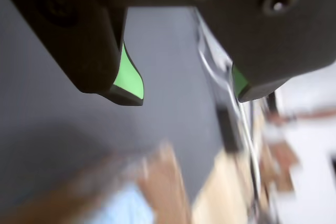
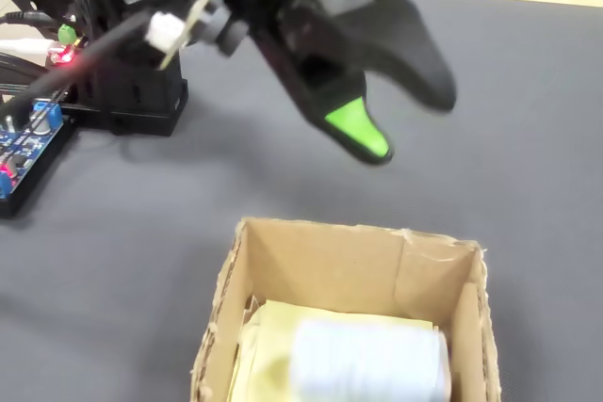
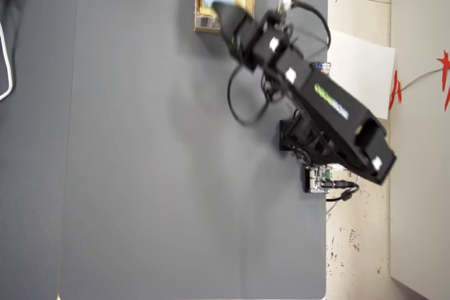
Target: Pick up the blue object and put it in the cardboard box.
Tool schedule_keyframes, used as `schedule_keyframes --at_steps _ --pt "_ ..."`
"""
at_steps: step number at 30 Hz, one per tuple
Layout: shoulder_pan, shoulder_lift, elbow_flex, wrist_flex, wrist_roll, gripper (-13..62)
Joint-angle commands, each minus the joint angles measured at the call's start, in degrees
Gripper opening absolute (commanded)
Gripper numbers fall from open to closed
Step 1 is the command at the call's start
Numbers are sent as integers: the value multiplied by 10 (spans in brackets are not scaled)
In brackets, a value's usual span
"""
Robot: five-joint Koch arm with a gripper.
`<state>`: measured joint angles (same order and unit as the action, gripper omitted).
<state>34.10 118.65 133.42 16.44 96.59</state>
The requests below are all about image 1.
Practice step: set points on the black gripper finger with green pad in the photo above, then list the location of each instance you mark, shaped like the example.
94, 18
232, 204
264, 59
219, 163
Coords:
78, 37
262, 40

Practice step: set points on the light blue block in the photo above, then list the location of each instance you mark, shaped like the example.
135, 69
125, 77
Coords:
128, 205

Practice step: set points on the grey textured table mat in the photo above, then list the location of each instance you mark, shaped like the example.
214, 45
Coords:
162, 90

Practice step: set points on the black plug adapter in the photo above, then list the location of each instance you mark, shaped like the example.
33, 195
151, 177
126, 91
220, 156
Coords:
229, 129

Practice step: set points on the brown cardboard box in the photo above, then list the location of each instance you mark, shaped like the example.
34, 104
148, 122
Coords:
165, 176

